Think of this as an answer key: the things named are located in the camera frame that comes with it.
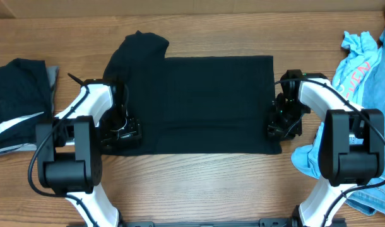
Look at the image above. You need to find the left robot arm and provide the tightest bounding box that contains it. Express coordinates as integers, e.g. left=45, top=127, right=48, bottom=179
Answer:
left=28, top=79, right=142, bottom=227

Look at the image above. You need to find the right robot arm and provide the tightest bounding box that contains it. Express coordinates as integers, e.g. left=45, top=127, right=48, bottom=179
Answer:
left=259, top=69, right=385, bottom=227

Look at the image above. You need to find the light blue t-shirt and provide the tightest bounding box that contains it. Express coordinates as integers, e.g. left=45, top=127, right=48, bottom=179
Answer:
left=291, top=31, right=382, bottom=178

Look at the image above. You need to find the black t-shirt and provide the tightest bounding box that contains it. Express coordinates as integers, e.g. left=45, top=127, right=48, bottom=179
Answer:
left=104, top=32, right=281, bottom=156

